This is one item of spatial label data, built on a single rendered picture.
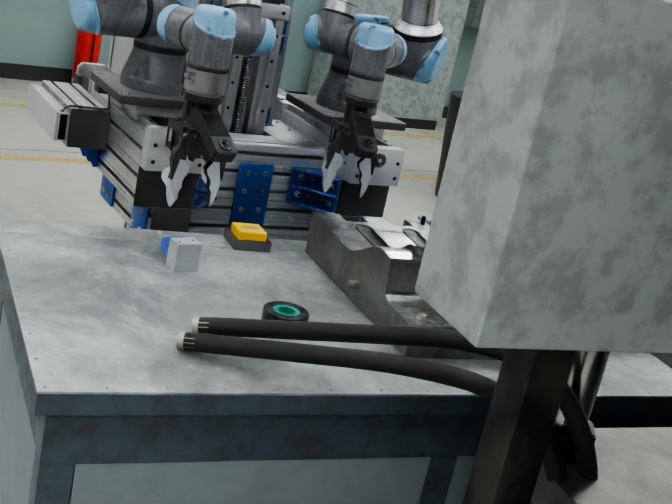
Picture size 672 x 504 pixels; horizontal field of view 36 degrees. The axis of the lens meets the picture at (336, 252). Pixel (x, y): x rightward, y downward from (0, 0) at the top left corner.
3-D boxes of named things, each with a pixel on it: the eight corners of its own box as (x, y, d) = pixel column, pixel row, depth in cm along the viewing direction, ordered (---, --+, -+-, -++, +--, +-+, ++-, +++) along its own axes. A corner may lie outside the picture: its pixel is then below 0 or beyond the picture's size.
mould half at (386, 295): (305, 251, 221) (317, 191, 217) (413, 259, 231) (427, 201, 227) (404, 357, 178) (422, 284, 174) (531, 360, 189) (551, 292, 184)
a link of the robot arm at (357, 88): (388, 84, 216) (351, 78, 213) (383, 105, 217) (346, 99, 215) (377, 77, 223) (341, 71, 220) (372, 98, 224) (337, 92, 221)
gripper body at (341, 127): (359, 149, 229) (371, 95, 225) (371, 160, 221) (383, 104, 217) (326, 144, 226) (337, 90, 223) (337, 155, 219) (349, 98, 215)
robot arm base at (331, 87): (305, 97, 258) (313, 57, 255) (357, 102, 266) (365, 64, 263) (333, 113, 246) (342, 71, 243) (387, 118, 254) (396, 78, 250)
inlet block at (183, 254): (144, 246, 204) (148, 220, 202) (168, 245, 206) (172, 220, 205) (173, 271, 194) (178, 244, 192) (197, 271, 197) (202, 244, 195)
